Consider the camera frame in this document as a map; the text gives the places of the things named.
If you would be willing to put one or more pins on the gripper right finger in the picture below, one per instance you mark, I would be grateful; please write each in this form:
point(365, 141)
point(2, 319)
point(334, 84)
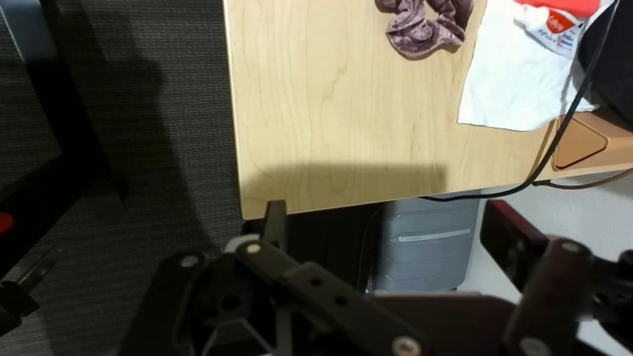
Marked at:
point(554, 291)

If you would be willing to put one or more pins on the white bottle with red cap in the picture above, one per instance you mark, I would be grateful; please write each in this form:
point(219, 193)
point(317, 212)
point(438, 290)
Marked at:
point(554, 22)

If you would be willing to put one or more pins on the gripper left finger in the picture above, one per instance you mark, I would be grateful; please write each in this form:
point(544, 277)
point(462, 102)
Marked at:
point(316, 289)

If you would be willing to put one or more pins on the white paper sheet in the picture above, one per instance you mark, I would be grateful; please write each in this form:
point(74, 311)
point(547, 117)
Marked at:
point(509, 84)

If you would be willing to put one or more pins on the black device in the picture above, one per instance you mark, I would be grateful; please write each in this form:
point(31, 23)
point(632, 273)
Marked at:
point(610, 64)

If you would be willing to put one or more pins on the purple velvet scrunchie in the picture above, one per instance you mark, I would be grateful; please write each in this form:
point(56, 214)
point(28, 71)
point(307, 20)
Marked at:
point(420, 34)

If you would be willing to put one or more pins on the grey computer tower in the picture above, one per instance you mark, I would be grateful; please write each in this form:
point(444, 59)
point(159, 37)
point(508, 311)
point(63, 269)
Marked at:
point(425, 247)

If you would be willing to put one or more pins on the brown desk grommet cover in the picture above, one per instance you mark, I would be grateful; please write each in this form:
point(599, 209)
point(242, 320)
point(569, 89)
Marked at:
point(578, 143)

